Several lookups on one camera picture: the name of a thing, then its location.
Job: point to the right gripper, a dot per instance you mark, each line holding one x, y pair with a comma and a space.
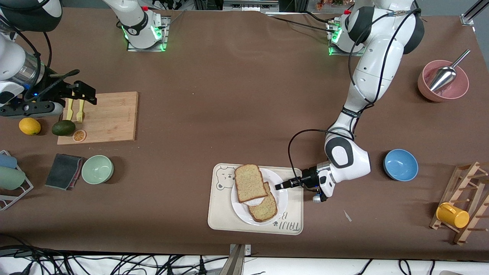
52, 88

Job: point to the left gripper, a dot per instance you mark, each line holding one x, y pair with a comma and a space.
308, 177

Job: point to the white round plate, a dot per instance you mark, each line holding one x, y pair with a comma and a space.
279, 198

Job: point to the plain bread slice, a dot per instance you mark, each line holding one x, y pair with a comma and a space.
250, 183

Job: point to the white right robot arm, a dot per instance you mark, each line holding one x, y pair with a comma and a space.
11, 57

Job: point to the yellow plastic knife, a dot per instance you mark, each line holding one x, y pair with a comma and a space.
69, 112

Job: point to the yellow plastic fork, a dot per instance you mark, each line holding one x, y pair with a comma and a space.
80, 114

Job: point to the bread slice under egg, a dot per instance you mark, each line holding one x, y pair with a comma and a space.
265, 210

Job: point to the avocado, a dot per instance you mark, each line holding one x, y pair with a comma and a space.
63, 128

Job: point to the wooden cutting board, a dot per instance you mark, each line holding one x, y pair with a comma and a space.
110, 118

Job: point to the orange slice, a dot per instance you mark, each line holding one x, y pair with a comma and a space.
79, 136

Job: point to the yellow lemon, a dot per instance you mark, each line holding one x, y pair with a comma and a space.
29, 126

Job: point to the cream bear print tray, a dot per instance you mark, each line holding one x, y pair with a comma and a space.
219, 214

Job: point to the pale green bowl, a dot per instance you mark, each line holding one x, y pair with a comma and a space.
97, 169

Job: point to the dark grey folded cloth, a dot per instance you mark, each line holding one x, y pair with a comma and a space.
63, 172

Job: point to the blue cup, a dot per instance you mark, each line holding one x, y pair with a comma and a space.
7, 161

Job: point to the pale green cup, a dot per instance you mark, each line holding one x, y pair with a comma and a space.
11, 178

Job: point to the blue bowl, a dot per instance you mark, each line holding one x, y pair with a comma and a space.
401, 165

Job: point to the yellow mug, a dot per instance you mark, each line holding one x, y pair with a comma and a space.
452, 215

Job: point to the wooden mug rack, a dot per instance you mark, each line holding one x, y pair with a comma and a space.
471, 183

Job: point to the metal scoop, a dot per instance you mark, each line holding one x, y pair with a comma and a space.
441, 78

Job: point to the pink ribbed bowl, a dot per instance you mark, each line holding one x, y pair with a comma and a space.
454, 88

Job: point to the metal table clamp bracket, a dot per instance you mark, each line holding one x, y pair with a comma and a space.
237, 263

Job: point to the aluminium frame profile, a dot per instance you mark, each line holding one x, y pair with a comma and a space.
473, 11

